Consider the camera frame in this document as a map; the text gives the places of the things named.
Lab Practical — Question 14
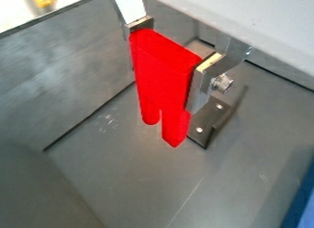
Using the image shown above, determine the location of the black curved fixture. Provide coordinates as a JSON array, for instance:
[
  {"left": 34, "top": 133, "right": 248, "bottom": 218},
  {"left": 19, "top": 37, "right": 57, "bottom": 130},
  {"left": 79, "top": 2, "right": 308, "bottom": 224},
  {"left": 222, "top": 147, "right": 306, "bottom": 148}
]
[{"left": 188, "top": 85, "right": 248, "bottom": 149}]

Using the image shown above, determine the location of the blue foam shape board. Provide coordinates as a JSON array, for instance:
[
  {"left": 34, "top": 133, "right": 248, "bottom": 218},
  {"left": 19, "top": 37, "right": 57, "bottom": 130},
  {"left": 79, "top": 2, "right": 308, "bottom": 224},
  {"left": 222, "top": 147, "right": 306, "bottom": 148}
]
[{"left": 280, "top": 163, "right": 314, "bottom": 228}]

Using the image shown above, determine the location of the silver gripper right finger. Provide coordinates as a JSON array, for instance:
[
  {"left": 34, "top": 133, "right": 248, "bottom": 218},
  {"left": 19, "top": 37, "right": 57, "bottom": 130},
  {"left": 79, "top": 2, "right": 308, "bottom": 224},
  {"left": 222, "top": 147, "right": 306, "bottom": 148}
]
[{"left": 186, "top": 34, "right": 254, "bottom": 114}]

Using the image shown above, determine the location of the red square-circle object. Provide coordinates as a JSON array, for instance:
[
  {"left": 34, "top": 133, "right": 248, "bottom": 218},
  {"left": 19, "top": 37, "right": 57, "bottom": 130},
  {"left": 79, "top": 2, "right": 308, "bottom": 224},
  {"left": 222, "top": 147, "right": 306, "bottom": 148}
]
[{"left": 129, "top": 28, "right": 202, "bottom": 147}]

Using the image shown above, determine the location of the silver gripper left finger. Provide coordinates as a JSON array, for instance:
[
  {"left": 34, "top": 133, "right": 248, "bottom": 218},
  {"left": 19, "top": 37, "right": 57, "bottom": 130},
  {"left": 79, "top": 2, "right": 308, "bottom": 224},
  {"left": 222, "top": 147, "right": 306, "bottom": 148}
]
[{"left": 113, "top": 0, "right": 155, "bottom": 39}]

